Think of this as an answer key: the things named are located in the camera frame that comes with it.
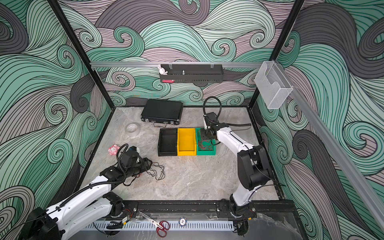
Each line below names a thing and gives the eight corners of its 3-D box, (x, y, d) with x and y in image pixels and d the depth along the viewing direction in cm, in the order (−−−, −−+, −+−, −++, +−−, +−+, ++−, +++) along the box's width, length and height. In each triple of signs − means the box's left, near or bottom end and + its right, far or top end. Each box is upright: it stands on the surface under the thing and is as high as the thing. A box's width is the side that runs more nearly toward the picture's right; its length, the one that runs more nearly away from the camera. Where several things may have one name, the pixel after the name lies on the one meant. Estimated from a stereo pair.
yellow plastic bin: (177, 156, 94) (176, 151, 89) (178, 134, 106) (177, 128, 100) (196, 156, 94) (196, 151, 89) (195, 134, 106) (195, 128, 100)
